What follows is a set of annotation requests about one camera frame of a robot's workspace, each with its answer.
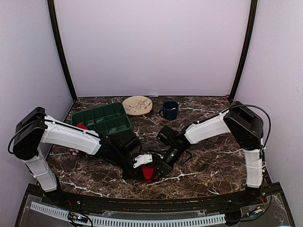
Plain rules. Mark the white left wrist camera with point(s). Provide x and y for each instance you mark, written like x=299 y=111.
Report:
x=142 y=160

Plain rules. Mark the left circuit board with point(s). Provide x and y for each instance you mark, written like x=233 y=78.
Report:
x=75 y=217

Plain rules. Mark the dark blue enamel mug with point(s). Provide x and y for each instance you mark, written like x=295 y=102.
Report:
x=169 y=110

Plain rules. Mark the beige floral ceramic plate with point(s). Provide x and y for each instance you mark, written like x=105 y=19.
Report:
x=137 y=105

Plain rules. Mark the red white rolled sock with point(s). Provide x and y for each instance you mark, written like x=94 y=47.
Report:
x=76 y=152

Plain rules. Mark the black right frame post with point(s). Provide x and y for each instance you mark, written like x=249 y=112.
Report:
x=245 y=50

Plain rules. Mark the red sock in crate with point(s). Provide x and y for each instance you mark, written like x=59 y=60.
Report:
x=82 y=126

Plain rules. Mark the black left frame post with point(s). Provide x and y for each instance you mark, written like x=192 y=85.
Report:
x=60 y=50

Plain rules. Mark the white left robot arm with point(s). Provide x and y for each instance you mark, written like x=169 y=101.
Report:
x=37 y=128

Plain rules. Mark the white slotted cable duct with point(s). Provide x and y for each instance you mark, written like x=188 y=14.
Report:
x=115 y=219

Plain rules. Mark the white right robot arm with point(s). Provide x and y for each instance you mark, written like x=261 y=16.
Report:
x=239 y=120

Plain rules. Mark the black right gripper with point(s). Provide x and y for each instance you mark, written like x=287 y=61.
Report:
x=164 y=166

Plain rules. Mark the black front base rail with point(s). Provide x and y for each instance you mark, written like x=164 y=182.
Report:
x=234 y=206

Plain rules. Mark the black frame post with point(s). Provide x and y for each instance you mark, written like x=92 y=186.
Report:
x=60 y=50
x=245 y=50

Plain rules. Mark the green plastic divided crate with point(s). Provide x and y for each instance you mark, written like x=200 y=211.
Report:
x=109 y=119

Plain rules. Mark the red sock with white pattern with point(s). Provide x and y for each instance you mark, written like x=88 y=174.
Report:
x=149 y=173

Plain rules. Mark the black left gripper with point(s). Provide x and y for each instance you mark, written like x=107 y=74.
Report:
x=138 y=174

